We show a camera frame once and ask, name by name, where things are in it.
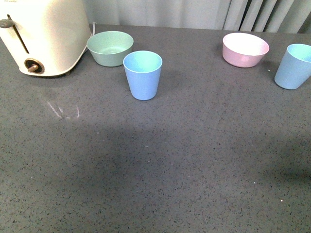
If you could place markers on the blue cup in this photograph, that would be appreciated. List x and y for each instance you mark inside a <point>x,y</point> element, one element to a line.
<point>143,69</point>
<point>295,67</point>

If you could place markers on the green bowl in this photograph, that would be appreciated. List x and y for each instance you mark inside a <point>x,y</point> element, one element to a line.
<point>110,48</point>

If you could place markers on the pink bowl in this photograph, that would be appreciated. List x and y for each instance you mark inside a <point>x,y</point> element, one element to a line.
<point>243,50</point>

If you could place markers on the white toaster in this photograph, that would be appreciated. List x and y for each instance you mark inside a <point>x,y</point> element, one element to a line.
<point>44,37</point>

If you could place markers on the grey curtain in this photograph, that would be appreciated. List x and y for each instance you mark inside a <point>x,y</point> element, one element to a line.
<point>274,16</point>

